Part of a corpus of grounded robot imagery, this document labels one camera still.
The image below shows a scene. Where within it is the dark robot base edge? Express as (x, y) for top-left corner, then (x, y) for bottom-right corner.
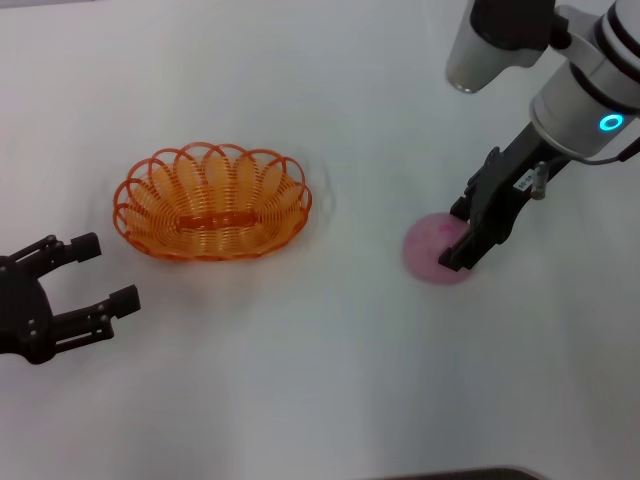
(394, 467), (541, 480)

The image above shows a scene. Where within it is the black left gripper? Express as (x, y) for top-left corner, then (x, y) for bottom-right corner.
(0, 232), (142, 365)

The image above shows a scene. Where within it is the pink peach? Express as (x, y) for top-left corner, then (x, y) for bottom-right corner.
(403, 211), (476, 285)

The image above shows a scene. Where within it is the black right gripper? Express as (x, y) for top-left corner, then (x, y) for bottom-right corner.
(438, 122), (571, 274)

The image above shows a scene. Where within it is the orange plastic wire basket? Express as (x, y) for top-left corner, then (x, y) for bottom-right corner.
(112, 141), (313, 262)

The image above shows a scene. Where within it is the silver connector plug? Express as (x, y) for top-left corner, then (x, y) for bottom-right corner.
(533, 160), (550, 200)

